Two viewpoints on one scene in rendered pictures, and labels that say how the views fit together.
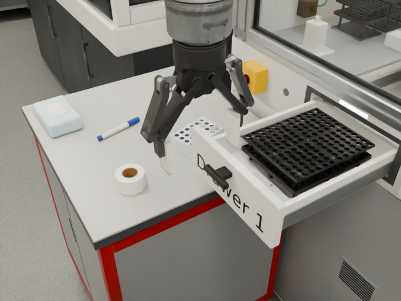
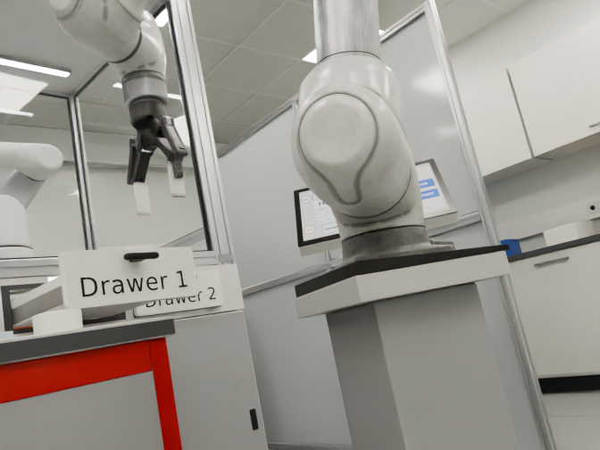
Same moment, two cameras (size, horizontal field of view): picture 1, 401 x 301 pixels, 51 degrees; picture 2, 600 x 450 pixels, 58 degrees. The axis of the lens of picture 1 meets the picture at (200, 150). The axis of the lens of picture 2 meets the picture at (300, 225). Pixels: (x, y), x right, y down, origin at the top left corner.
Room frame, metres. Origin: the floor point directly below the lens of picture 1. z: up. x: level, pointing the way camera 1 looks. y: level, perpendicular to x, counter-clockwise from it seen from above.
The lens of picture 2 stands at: (0.59, 1.08, 0.70)
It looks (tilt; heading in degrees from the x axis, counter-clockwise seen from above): 11 degrees up; 254
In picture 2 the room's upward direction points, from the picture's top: 12 degrees counter-clockwise
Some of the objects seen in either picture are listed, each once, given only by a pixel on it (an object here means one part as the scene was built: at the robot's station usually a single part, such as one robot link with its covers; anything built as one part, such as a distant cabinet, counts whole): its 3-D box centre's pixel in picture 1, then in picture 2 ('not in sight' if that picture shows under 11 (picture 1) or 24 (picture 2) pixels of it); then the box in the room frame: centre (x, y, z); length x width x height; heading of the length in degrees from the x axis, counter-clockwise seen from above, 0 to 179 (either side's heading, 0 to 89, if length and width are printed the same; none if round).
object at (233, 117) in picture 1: (233, 128); (142, 198); (0.59, -0.06, 1.03); 0.03 x 0.01 x 0.07; 32
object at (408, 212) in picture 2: not in sight; (370, 177); (0.19, 0.20, 0.94); 0.18 x 0.16 x 0.22; 60
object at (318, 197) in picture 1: (308, 151); (89, 298); (0.74, -0.24, 0.86); 0.40 x 0.26 x 0.06; 122
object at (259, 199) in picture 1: (231, 181); (134, 275); (0.63, -0.06, 0.87); 0.29 x 0.02 x 0.11; 32
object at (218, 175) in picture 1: (221, 174); (138, 257); (0.62, -0.04, 0.91); 0.07 x 0.04 x 0.01; 32
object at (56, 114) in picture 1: (57, 115); not in sight; (1.02, 0.41, 0.78); 0.15 x 0.10 x 0.04; 35
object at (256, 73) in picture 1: (252, 77); not in sight; (1.07, -0.15, 0.88); 0.07 x 0.05 x 0.07; 32
